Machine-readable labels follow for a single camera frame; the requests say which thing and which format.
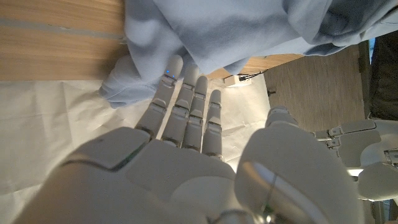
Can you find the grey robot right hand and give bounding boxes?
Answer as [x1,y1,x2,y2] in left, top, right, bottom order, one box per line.
[12,54,364,224]

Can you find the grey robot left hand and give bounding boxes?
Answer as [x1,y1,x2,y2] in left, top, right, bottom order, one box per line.
[313,118,398,203]

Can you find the blue hoodie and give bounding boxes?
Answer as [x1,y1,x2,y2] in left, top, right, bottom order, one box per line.
[98,0,398,109]

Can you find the white power strip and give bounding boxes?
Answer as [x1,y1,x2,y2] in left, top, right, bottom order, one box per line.
[224,74,252,88]

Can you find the white creased backdrop sheet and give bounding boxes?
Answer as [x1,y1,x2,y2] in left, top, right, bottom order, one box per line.
[0,74,271,224]

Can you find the black power strip cord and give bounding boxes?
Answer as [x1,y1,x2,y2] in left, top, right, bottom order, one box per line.
[238,70,269,81]

